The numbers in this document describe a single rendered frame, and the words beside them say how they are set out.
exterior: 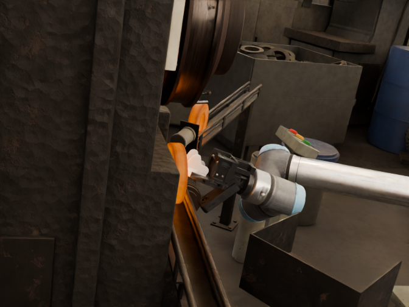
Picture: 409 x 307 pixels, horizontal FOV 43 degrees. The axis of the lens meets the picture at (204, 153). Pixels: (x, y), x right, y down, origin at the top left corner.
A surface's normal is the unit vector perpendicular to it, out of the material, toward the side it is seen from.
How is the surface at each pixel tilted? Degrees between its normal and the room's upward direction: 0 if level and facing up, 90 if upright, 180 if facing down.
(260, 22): 90
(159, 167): 0
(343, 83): 90
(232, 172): 90
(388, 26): 90
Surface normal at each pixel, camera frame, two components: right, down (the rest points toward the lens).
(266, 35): -0.83, 0.06
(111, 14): 0.22, 0.36
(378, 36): 0.54, 0.36
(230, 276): 0.15, -0.93
